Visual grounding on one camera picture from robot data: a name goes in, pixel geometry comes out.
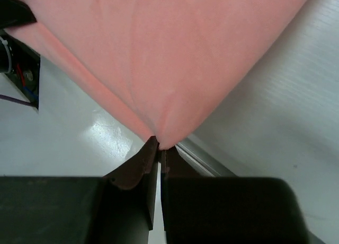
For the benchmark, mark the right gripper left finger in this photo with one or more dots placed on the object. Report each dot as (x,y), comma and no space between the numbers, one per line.
(116,208)

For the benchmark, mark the aluminium rail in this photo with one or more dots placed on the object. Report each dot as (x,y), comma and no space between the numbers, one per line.
(202,161)

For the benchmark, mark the pink t-shirt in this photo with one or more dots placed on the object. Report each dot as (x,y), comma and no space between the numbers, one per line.
(160,67)

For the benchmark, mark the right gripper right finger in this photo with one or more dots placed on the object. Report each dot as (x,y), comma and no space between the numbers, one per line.
(200,209)

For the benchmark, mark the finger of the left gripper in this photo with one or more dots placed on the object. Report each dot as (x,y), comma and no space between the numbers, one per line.
(15,13)

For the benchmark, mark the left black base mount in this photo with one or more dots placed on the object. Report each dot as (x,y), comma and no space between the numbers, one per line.
(21,65)

